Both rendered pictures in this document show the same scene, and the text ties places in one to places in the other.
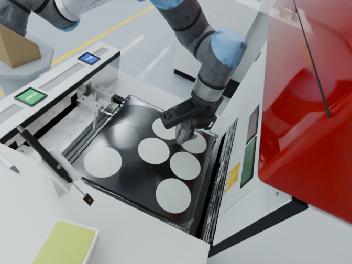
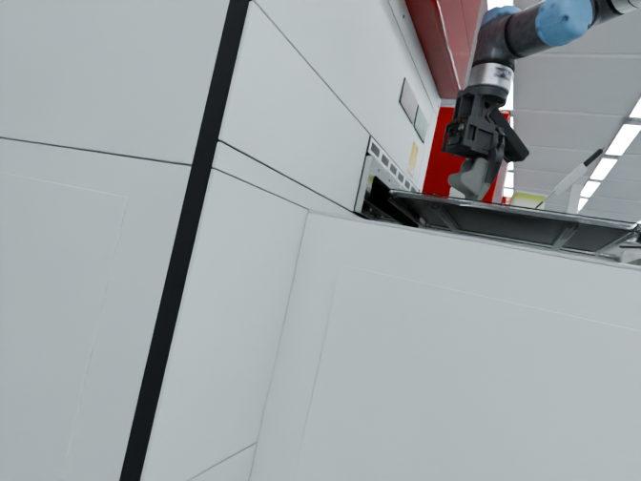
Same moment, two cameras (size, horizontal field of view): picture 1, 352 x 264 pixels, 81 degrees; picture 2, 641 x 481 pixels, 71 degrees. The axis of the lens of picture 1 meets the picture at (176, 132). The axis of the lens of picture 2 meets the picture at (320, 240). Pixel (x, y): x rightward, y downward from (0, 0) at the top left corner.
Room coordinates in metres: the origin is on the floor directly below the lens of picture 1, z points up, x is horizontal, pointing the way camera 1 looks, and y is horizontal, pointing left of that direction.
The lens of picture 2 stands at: (1.31, 0.04, 0.76)
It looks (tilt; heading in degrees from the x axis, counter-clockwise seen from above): 2 degrees up; 201
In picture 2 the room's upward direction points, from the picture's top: 12 degrees clockwise
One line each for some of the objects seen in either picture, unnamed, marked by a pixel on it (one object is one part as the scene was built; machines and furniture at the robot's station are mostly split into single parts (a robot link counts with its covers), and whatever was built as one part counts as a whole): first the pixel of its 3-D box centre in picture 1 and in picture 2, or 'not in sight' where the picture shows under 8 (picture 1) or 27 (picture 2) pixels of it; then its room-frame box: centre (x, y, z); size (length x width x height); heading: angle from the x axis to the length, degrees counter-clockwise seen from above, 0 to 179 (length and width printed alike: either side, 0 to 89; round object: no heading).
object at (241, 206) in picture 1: (245, 117); (378, 116); (0.57, -0.19, 1.02); 0.81 x 0.03 x 0.40; 177
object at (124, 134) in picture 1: (153, 150); (504, 224); (0.39, 0.04, 0.90); 0.34 x 0.34 x 0.01; 87
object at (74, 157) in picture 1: (102, 126); (613, 242); (0.39, 0.22, 0.90); 0.38 x 0.01 x 0.01; 177
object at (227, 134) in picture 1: (215, 176); (395, 208); (0.39, -0.17, 0.89); 0.44 x 0.02 x 0.10; 177
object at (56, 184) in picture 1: (61, 178); (568, 192); (0.15, 0.16, 1.03); 0.06 x 0.04 x 0.13; 87
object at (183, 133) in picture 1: (188, 137); (462, 183); (0.45, -0.04, 0.95); 0.06 x 0.03 x 0.09; 128
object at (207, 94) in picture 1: (208, 86); (490, 84); (0.46, -0.03, 1.14); 0.08 x 0.08 x 0.05
